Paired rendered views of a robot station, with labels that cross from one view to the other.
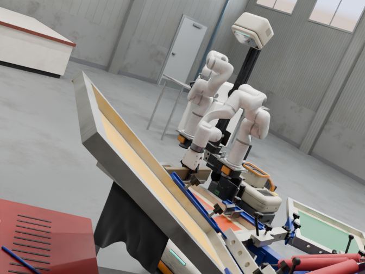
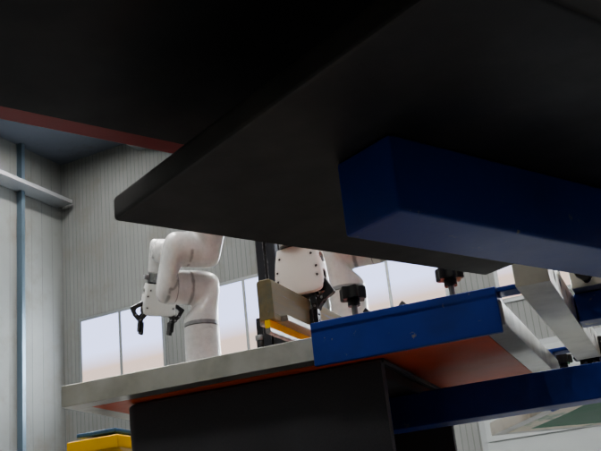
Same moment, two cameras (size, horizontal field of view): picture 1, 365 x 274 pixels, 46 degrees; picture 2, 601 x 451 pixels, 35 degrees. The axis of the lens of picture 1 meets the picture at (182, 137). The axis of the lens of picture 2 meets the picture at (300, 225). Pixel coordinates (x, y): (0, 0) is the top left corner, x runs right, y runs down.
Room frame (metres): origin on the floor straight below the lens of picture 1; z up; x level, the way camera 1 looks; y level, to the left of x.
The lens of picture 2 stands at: (0.46, 0.46, 0.64)
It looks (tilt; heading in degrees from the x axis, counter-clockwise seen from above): 20 degrees up; 342
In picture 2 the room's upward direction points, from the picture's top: 6 degrees counter-clockwise
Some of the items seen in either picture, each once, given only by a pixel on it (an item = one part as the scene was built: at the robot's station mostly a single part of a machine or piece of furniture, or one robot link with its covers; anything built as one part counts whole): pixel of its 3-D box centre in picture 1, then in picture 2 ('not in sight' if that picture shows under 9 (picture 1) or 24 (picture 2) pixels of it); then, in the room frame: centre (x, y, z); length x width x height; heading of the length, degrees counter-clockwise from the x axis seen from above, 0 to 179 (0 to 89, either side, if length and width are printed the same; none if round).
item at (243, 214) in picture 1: (242, 218); not in sight; (2.25, -0.48, 0.98); 0.30 x 0.05 x 0.07; 52
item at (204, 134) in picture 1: (207, 136); not in sight; (2.23, -0.12, 1.33); 0.15 x 0.10 x 0.11; 151
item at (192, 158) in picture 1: (193, 157); (300, 269); (2.20, -0.09, 1.20); 0.10 x 0.08 x 0.11; 52
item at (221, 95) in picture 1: (213, 112); not in sight; (7.96, -0.36, 0.60); 2.54 x 0.66 x 1.20; 138
